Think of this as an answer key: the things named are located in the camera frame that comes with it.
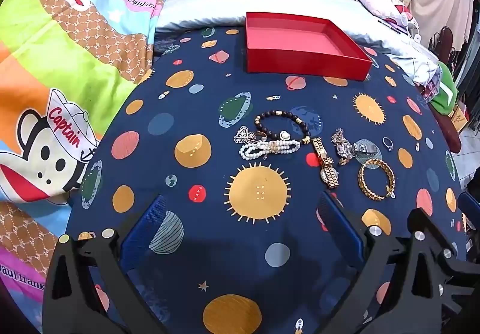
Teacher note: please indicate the colourful cartoon monkey blanket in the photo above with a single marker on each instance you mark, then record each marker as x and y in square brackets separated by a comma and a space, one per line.
[63, 56]

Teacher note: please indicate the red shallow box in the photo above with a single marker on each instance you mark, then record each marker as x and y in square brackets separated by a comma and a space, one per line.
[300, 60]

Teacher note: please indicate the gold wrist watch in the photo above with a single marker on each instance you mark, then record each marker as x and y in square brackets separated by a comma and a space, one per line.
[325, 165]

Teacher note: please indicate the navy planet print blanket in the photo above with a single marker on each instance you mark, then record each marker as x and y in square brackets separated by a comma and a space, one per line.
[210, 124]

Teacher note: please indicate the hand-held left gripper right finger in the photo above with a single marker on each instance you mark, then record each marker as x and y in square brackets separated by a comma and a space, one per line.
[339, 219]

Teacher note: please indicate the silver wrist watch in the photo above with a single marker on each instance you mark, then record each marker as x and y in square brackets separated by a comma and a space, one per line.
[352, 150]

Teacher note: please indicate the pink plush pillow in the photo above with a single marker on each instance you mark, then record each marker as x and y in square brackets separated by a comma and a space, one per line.
[380, 4]

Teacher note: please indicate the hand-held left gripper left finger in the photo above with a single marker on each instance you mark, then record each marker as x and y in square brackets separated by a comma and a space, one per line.
[144, 225]

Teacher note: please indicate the green cloth bag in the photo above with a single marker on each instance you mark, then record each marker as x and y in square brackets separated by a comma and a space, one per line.
[445, 88]

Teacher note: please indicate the light blue quilt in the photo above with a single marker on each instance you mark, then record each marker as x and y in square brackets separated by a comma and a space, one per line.
[232, 0]

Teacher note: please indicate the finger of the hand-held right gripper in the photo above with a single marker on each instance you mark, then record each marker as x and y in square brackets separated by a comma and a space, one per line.
[470, 203]

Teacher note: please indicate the gold coil bangle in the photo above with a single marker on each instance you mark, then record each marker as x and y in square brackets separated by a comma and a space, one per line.
[363, 184]

